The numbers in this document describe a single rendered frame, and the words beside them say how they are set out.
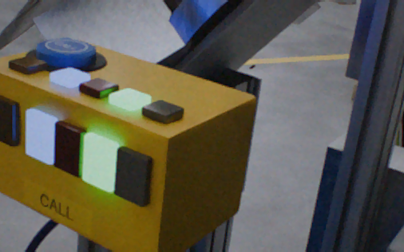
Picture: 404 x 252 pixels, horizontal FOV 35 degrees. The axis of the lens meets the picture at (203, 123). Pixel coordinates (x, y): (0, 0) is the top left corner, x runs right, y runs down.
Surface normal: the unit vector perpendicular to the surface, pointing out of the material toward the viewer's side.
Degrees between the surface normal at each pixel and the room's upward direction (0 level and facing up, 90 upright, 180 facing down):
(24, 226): 0
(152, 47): 55
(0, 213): 0
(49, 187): 90
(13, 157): 90
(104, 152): 90
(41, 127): 90
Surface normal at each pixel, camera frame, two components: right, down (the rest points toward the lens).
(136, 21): 0.09, -0.21
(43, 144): -0.55, 0.26
